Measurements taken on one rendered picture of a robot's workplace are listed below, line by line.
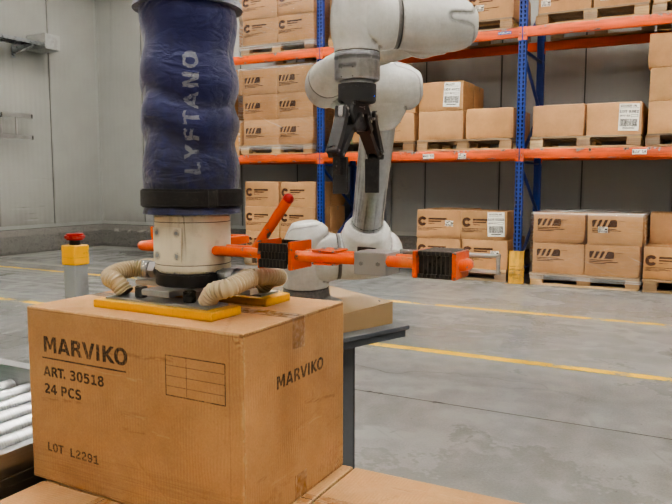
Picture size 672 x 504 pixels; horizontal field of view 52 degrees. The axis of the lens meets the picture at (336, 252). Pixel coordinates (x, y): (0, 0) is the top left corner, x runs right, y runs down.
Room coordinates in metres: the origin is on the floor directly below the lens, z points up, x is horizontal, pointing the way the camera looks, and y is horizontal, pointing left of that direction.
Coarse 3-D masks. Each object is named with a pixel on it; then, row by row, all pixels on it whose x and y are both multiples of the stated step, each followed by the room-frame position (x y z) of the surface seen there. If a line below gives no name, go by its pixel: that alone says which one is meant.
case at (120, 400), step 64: (64, 320) 1.48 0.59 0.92; (128, 320) 1.39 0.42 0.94; (192, 320) 1.38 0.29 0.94; (256, 320) 1.39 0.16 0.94; (320, 320) 1.51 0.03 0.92; (64, 384) 1.49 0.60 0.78; (128, 384) 1.40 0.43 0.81; (192, 384) 1.32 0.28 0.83; (256, 384) 1.29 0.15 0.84; (320, 384) 1.51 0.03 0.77; (64, 448) 1.49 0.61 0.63; (128, 448) 1.40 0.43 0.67; (192, 448) 1.32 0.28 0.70; (256, 448) 1.29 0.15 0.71; (320, 448) 1.51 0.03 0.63
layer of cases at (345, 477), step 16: (48, 480) 1.53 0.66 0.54; (336, 480) 1.53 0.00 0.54; (352, 480) 1.52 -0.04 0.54; (368, 480) 1.52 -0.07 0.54; (384, 480) 1.52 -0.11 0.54; (400, 480) 1.52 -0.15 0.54; (16, 496) 1.44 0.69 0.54; (32, 496) 1.44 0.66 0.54; (48, 496) 1.44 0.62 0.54; (64, 496) 1.44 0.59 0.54; (80, 496) 1.44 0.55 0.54; (96, 496) 1.45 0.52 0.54; (304, 496) 1.44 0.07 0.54; (320, 496) 1.45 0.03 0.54; (336, 496) 1.44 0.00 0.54; (352, 496) 1.44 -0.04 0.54; (368, 496) 1.44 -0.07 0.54; (384, 496) 1.44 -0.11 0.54; (400, 496) 1.44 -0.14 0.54; (416, 496) 1.44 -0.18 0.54; (432, 496) 1.44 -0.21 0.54; (448, 496) 1.44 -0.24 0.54; (464, 496) 1.44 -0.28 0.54; (480, 496) 1.44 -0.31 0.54
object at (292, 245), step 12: (264, 240) 1.45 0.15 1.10; (276, 240) 1.49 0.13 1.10; (288, 240) 1.50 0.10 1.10; (300, 240) 1.43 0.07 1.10; (264, 252) 1.43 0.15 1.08; (276, 252) 1.41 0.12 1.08; (288, 252) 1.40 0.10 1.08; (264, 264) 1.42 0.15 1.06; (276, 264) 1.40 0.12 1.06; (288, 264) 1.40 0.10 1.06; (300, 264) 1.43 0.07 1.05
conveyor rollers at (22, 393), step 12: (0, 384) 2.27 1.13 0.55; (12, 384) 2.30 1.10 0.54; (24, 384) 2.26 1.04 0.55; (0, 396) 2.16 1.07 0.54; (12, 396) 2.19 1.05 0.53; (24, 396) 2.14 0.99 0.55; (0, 408) 2.05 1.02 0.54; (12, 408) 2.01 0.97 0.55; (24, 408) 2.03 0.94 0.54; (0, 420) 1.95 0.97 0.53; (12, 420) 1.91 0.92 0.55; (24, 420) 1.93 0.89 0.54; (0, 432) 1.85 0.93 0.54; (12, 432) 1.81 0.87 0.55; (24, 432) 1.82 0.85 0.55; (0, 444) 1.75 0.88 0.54; (12, 444) 1.78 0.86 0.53
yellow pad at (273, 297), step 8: (176, 296) 1.66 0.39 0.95; (232, 296) 1.58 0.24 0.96; (240, 296) 1.57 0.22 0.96; (248, 296) 1.56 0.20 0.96; (256, 296) 1.56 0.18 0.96; (264, 296) 1.56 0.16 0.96; (272, 296) 1.56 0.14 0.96; (280, 296) 1.58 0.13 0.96; (288, 296) 1.61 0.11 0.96; (248, 304) 1.56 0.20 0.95; (256, 304) 1.54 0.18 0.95; (264, 304) 1.53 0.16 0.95; (272, 304) 1.55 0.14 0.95
